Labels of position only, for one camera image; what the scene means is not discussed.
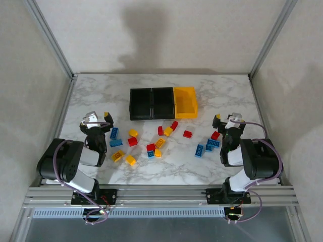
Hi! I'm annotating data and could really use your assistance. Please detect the black plastic bin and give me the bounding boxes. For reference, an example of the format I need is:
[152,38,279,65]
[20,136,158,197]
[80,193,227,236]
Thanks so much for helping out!
[150,87,176,120]
[129,87,153,121]

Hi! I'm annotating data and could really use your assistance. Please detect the yellow plastic bin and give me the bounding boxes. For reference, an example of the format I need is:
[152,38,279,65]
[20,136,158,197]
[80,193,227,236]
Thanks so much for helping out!
[173,86,199,119]

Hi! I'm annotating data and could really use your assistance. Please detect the aluminium table edge strip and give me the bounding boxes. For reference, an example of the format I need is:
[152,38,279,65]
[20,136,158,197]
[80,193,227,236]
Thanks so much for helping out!
[74,72,251,76]

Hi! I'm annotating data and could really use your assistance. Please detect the grey lower panel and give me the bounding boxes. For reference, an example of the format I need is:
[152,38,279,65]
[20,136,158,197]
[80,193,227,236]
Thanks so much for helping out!
[25,217,296,242]

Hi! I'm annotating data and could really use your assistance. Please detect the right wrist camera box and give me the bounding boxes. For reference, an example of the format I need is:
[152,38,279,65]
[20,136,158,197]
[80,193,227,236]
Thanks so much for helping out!
[226,112,244,128]

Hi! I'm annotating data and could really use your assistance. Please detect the aluminium table side rail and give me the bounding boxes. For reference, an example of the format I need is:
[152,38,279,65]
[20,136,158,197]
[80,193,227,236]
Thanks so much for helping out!
[248,75,283,185]
[40,75,78,181]

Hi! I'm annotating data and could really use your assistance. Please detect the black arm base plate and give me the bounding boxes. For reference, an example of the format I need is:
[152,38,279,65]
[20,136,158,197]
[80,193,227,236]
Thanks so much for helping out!
[71,188,118,205]
[205,188,252,205]

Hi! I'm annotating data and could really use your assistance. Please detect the wide aluminium mounting rail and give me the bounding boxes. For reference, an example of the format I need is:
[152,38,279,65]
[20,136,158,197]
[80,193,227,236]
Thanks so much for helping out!
[22,185,300,209]

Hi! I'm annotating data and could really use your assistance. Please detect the aluminium frame post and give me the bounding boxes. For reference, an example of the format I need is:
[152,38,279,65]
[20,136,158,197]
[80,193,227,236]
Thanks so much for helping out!
[248,0,300,79]
[9,207,34,242]
[287,206,312,242]
[23,0,78,80]

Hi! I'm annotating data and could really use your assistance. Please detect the grey slotted cable duct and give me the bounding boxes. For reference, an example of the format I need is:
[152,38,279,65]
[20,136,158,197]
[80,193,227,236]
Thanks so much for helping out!
[32,207,226,219]

